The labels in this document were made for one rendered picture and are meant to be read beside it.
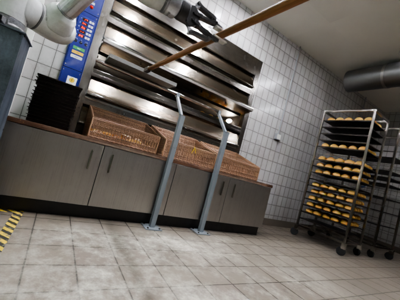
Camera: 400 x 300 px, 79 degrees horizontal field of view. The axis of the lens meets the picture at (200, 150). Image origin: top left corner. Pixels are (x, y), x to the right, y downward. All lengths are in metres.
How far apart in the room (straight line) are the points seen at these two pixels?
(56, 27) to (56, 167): 0.86
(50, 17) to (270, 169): 2.94
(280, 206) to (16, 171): 3.21
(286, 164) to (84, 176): 2.80
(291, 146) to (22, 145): 3.24
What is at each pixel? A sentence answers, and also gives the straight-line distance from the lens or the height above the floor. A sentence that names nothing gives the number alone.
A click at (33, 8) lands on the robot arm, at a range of 1.69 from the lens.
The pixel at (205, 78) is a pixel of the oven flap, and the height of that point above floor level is 1.56.
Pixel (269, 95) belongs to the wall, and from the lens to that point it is 3.48.
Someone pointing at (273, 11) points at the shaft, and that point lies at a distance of 0.88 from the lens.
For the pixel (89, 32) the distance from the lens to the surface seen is 2.52.
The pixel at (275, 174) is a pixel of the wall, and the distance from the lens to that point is 3.66.
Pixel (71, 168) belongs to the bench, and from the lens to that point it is 1.88.
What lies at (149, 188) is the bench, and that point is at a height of 0.30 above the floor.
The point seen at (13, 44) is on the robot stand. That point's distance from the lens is 1.57.
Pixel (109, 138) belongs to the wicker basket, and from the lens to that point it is 1.96.
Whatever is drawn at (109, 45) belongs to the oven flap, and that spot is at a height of 1.39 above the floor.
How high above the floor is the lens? 0.61
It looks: 3 degrees up
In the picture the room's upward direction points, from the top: 15 degrees clockwise
